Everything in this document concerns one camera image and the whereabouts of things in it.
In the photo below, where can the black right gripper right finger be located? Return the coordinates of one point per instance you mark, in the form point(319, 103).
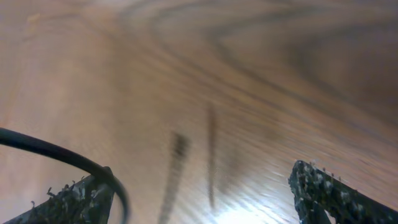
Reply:
point(319, 196)

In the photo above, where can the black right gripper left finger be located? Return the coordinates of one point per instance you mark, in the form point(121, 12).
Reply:
point(88, 201)

